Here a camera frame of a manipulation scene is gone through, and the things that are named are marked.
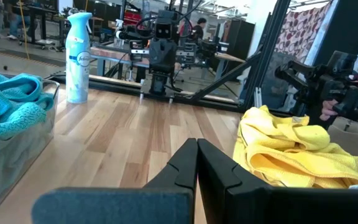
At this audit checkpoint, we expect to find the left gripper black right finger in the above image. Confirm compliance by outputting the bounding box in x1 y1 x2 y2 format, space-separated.
197 139 358 224

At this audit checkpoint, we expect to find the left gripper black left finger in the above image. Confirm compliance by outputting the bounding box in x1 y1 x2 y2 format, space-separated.
32 138 198 224

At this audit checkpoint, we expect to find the yellow microfiber towel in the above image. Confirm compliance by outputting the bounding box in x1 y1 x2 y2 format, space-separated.
232 136 358 190
240 105 331 152
237 114 358 190

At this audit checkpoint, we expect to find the background wooden table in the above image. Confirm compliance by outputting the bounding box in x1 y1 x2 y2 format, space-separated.
90 46 245 82

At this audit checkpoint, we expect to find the black cabinet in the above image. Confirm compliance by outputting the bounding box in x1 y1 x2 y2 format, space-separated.
225 20 256 60

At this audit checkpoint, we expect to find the light blue spray bottle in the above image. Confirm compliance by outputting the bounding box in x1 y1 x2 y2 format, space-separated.
65 11 93 105

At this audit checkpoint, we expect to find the person's hand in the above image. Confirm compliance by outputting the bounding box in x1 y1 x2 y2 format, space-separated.
319 99 340 122

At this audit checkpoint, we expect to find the clear plastic basket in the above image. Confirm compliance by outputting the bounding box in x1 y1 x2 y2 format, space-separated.
0 73 61 222

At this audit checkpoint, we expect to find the black desk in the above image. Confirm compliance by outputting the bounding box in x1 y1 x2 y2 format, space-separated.
14 4 65 47

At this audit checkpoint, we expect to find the red circle patterned curtain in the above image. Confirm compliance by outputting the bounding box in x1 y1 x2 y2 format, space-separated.
273 1 334 65

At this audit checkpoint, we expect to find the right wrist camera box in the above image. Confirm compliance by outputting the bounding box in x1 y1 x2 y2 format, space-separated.
155 10 176 40

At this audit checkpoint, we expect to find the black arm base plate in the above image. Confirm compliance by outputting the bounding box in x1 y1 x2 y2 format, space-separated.
139 91 176 104

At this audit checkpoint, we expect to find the yellow hanging cable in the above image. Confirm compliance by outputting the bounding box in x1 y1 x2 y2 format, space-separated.
19 0 30 60

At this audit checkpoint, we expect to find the black wall panel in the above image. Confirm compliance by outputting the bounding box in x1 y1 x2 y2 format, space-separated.
314 0 358 66

